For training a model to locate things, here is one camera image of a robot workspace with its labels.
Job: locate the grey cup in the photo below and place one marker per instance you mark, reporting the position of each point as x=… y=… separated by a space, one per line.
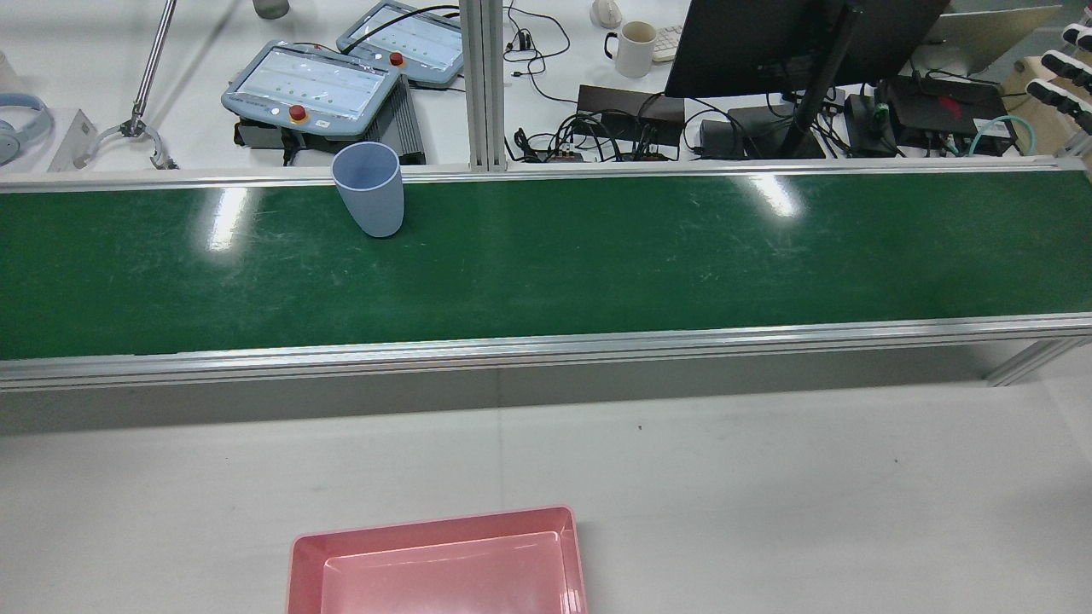
x=271 y=7

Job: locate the light blue plastic cup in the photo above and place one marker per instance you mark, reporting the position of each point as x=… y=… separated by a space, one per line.
x=375 y=205

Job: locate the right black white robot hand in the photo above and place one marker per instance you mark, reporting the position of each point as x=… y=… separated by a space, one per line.
x=1077 y=94

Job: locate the black mini computer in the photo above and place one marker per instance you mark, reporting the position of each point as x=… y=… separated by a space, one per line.
x=947 y=107

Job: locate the black monitor stand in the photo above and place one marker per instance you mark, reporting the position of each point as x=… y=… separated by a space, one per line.
x=815 y=94

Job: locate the grey metal plate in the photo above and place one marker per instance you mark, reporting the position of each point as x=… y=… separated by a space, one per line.
x=77 y=141

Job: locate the pink plastic box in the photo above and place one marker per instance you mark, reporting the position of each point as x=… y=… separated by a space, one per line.
x=444 y=571

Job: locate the silver laptop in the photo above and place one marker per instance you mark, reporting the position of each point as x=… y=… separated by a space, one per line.
x=990 y=38

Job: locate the black power adapter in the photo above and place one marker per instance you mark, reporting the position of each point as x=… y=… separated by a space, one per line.
x=721 y=138

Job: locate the blue-grey teach pendant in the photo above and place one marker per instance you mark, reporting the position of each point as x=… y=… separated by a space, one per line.
x=409 y=38
x=307 y=85

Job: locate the white keyboard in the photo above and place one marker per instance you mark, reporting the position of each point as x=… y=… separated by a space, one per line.
x=667 y=43

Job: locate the white ceramic mug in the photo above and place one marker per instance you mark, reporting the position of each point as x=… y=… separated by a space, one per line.
x=636 y=51

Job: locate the light blue headphones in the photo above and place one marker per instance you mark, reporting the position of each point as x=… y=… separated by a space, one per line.
x=41 y=128

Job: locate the black monitor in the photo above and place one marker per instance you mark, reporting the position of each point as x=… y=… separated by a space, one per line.
x=751 y=43

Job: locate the metal stand rod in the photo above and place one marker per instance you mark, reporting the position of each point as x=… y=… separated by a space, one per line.
x=154 y=60

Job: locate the white computer mouse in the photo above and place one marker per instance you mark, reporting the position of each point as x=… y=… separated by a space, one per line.
x=606 y=12

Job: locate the green conveyor belt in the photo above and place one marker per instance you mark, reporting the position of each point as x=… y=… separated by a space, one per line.
x=546 y=264
x=512 y=354

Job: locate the black finned box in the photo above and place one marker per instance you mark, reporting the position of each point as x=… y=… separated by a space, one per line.
x=397 y=115

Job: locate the flat black box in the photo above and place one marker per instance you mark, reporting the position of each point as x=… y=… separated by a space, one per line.
x=614 y=102

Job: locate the small black dock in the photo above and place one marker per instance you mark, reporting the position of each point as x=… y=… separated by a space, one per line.
x=866 y=119

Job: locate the aluminium profile post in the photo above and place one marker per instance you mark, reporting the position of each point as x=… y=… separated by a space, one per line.
x=482 y=85

